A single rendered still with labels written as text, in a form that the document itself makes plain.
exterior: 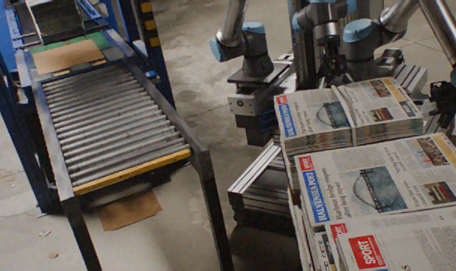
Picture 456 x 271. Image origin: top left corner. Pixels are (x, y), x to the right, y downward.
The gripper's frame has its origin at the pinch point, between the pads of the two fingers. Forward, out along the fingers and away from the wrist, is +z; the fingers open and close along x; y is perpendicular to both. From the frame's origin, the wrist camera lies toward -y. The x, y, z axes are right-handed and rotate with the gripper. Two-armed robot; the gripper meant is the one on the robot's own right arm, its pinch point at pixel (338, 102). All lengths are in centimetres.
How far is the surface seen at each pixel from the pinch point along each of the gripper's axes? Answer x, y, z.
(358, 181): -7, 54, 22
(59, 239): -146, -126, 43
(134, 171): -73, -15, 11
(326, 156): -11.6, 43.3, 15.3
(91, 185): -87, -10, 14
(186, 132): -55, -39, 0
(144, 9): -77, -124, -76
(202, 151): -49, -24, 8
